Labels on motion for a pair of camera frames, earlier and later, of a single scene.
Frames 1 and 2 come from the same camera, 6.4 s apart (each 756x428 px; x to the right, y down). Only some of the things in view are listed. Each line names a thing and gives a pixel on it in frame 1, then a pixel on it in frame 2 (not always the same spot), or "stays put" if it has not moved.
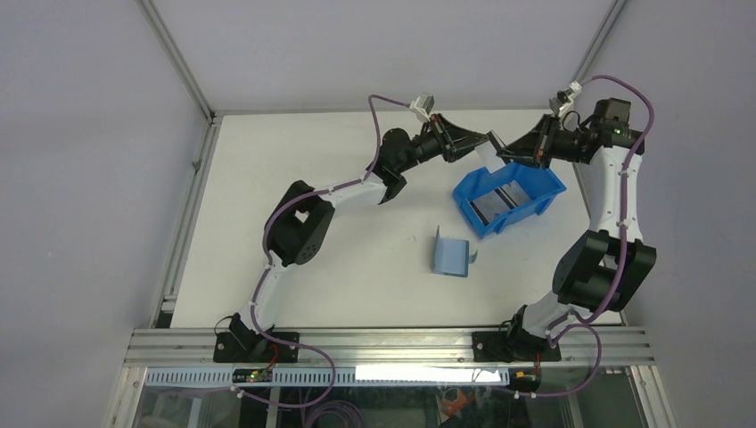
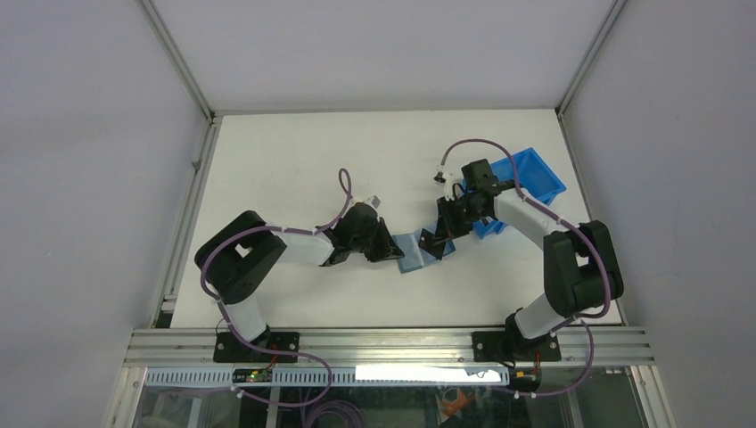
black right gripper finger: [530, 145] to [434, 242]
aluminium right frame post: [598, 42] stays put
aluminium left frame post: [176, 53] stays put
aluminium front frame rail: [196, 348] stays put
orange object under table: [452, 407] stays put
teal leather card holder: [452, 257] to [415, 257]
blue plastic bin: [540, 184] stays put
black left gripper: [453, 143] to [386, 250]
